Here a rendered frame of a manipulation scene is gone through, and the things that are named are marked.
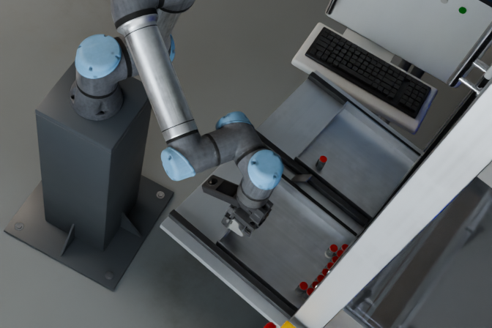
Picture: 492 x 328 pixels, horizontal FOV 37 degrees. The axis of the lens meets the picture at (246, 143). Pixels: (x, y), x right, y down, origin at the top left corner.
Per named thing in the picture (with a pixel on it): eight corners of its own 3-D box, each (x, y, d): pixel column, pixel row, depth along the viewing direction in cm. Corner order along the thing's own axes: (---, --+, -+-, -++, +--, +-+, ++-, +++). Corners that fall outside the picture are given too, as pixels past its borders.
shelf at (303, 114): (443, 171, 213) (446, 168, 211) (305, 352, 178) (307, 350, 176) (314, 73, 222) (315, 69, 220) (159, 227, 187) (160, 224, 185)
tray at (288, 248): (375, 261, 192) (380, 255, 189) (320, 334, 179) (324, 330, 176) (274, 180, 198) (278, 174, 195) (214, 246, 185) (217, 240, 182)
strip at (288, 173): (307, 184, 200) (312, 174, 195) (301, 191, 198) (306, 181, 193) (268, 151, 202) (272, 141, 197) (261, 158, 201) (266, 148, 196)
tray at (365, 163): (437, 179, 209) (442, 173, 206) (390, 241, 196) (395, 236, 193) (343, 107, 215) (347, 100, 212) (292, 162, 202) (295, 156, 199)
